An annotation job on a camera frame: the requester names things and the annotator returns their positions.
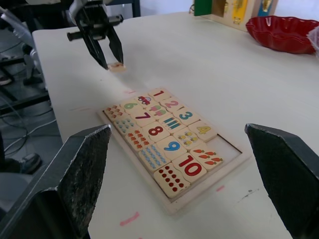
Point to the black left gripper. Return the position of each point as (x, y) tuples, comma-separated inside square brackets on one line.
[(93, 20)]

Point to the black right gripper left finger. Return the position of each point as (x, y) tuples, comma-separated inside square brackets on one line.
[(69, 179)]

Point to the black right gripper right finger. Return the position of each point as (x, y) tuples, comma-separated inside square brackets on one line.
[(289, 179)]

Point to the wooden tile orange number 5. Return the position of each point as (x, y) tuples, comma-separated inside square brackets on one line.
[(117, 67)]

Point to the wooden tile red number 1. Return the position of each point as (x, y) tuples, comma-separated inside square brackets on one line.
[(158, 94)]

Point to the wooden tile pink number 2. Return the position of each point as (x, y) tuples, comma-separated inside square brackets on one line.
[(172, 103)]

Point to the wooden tile yellow number 4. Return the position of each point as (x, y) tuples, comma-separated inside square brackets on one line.
[(203, 130)]

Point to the wooden tile teal number 3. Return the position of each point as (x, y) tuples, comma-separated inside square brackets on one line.
[(185, 115)]

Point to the wooden tile green number 6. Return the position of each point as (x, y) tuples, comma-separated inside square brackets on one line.
[(130, 105)]

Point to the wooden number puzzle board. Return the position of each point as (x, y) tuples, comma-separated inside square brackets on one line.
[(229, 154)]

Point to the wooden tile purple number 7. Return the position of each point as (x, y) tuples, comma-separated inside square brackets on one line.
[(142, 115)]

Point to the wooden tile red number 8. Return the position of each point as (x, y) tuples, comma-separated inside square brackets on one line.
[(155, 130)]

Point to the wooden tile red number 10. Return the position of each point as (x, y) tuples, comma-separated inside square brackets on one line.
[(190, 166)]

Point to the wooden tile blue number 9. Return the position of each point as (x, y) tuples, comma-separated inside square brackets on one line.
[(172, 147)]

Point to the wooden latch board colourful doors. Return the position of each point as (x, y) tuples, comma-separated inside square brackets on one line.
[(236, 12)]

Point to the wooden tile red car picture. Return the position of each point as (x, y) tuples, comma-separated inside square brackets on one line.
[(144, 99)]

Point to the wooden tile six mushrooms picture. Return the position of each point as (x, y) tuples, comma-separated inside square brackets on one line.
[(113, 112)]

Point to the silver robot body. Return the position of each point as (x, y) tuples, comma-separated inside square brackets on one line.
[(30, 59)]

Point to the wooden tile blue drops picture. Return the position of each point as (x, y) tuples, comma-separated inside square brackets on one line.
[(124, 124)]

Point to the wooden tile orange stars picture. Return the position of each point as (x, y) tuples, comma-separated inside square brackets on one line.
[(138, 138)]

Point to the wooden tile ice lollies picture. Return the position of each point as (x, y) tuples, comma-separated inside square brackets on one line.
[(158, 109)]

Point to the wooden tile carrots picture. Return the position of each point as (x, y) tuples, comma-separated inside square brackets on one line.
[(207, 155)]

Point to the wooden tile blue candies picture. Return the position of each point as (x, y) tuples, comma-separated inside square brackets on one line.
[(152, 156)]

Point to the wooden tile red apples picture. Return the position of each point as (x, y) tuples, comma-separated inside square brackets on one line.
[(172, 179)]

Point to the wooden tile pencils picture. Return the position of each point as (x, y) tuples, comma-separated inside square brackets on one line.
[(173, 123)]

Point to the wooden tile bees picture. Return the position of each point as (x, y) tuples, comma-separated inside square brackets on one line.
[(188, 138)]

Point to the red scalloped plastic bowl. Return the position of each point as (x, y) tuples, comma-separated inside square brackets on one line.
[(279, 35)]

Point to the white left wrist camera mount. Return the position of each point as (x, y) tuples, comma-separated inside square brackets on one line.
[(74, 8)]

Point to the black metal frame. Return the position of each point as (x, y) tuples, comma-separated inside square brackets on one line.
[(135, 7)]

